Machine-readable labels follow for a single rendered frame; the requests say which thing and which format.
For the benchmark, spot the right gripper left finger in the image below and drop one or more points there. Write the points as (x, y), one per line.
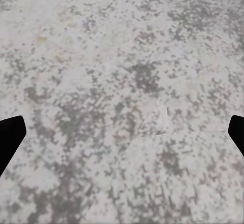
(12, 133)

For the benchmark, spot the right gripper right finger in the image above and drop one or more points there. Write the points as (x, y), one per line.
(236, 131)

